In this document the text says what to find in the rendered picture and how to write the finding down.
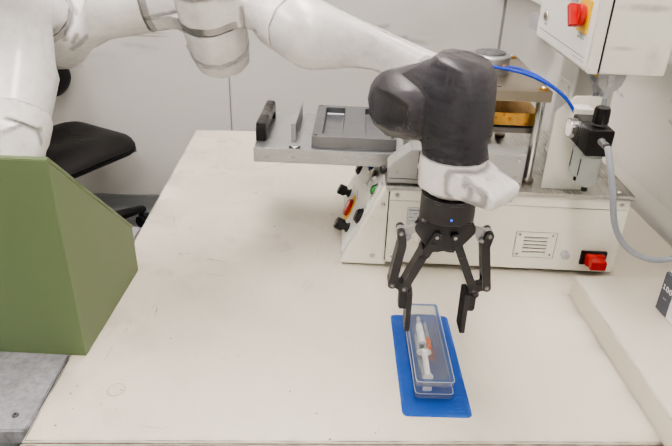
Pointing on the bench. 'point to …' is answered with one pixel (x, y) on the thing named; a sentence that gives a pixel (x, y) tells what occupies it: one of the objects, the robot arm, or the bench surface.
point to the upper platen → (513, 117)
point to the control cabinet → (602, 28)
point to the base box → (507, 214)
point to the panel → (359, 202)
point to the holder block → (348, 130)
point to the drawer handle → (265, 120)
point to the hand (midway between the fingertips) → (434, 311)
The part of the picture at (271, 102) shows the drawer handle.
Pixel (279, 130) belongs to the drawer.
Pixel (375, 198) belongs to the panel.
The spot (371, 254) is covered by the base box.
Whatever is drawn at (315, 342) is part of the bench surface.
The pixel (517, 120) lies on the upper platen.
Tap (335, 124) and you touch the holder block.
